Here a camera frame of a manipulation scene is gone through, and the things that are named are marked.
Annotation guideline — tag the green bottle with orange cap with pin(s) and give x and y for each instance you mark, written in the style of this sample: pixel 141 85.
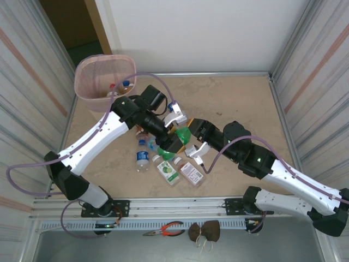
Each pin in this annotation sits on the green bottle with orange cap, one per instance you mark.
pixel 184 135

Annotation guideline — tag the lime picture label bottle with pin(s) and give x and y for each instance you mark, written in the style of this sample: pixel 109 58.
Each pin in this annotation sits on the lime picture label bottle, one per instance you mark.
pixel 167 170

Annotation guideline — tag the clear Pepsi label bottle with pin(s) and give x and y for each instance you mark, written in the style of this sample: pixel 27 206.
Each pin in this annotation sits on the clear Pepsi label bottle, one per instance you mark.
pixel 171 106

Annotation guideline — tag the pink juice purple label bottle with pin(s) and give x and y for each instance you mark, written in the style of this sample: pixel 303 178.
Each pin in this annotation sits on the pink juice purple label bottle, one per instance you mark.
pixel 191 172

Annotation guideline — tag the blue label blue cap bottle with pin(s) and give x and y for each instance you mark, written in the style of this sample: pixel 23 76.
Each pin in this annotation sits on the blue label blue cap bottle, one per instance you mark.
pixel 142 157

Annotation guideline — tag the clear bottle with red cap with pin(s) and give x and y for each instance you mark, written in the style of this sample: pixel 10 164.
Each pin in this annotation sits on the clear bottle with red cap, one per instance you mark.
pixel 112 88

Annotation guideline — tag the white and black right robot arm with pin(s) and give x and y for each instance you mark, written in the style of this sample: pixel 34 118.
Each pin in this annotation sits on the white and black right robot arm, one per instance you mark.
pixel 294 177

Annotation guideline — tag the pink mesh waste bin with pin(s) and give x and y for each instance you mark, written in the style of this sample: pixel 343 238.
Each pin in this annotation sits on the pink mesh waste bin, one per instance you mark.
pixel 90 71

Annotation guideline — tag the clear bottle colourful blue label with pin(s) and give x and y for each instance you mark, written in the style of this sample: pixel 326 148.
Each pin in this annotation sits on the clear bottle colourful blue label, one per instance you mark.
pixel 152 144

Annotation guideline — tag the brown wooden door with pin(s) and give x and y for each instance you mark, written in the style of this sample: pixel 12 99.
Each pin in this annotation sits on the brown wooden door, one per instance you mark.
pixel 68 19

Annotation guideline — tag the aluminium table edge rail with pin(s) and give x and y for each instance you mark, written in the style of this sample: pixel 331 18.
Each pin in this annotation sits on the aluminium table edge rail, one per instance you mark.
pixel 218 74

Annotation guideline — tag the aluminium mounting rail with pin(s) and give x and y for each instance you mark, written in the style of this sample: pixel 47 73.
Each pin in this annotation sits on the aluminium mounting rail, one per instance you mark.
pixel 174 207

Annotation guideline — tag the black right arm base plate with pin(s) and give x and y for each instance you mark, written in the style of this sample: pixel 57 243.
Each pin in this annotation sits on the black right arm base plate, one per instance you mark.
pixel 231 206

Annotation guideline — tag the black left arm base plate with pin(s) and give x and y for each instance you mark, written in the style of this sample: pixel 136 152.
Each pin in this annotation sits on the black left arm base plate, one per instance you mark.
pixel 122 207

